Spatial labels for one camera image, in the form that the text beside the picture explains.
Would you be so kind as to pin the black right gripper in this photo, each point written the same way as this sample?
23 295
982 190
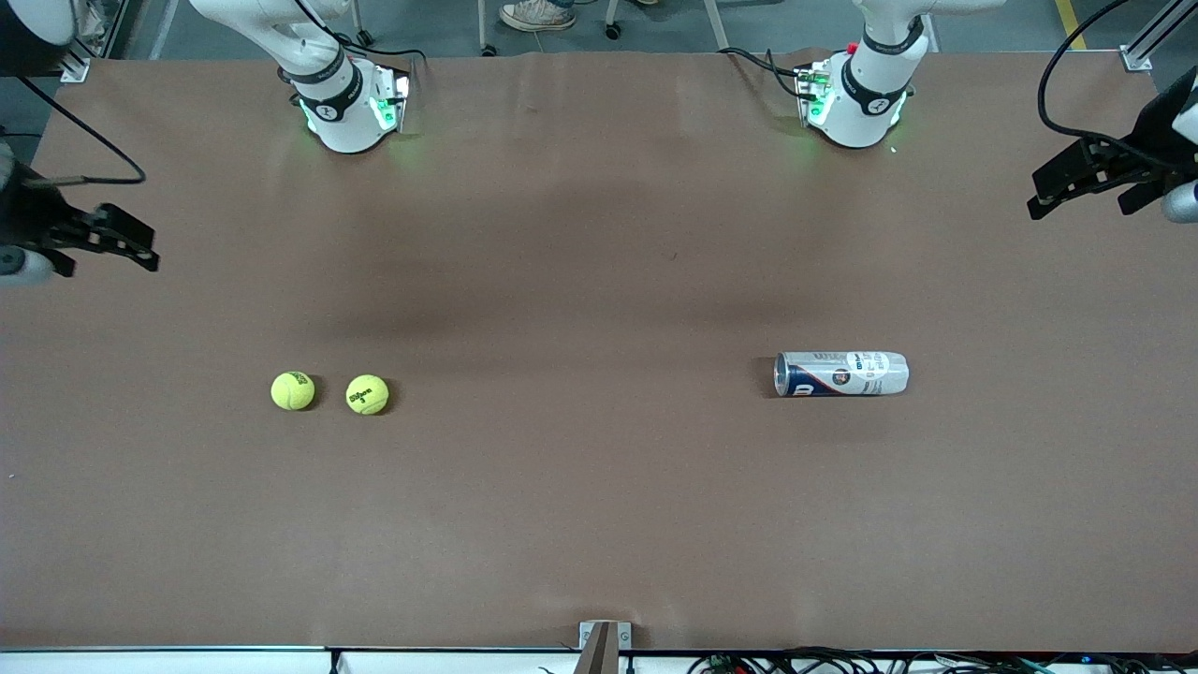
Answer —
28 218

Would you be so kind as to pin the clear tennis ball can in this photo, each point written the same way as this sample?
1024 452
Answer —
842 374

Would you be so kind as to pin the metal arm base connector block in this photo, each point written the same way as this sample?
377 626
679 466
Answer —
401 94

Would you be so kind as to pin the aluminium frame profile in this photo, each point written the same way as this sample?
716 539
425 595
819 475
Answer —
75 67
1137 58

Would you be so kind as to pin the beige sneaker shoe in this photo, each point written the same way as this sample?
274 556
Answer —
538 14

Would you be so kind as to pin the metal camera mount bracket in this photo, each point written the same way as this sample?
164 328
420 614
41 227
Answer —
604 646

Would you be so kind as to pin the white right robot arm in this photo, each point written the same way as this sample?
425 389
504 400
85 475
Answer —
346 122

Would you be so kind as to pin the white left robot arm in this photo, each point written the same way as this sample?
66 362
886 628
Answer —
856 112

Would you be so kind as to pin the white pole with caster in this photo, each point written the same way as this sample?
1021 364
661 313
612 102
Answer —
364 38
488 49

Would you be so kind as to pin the brown paper table cover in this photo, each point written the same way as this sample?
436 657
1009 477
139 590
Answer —
599 515

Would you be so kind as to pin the yellow tennis ball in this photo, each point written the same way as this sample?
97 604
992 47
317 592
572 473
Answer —
367 394
293 390

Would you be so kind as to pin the rolling chair base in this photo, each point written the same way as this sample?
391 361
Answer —
717 28

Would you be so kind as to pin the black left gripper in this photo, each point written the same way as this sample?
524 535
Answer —
1138 161

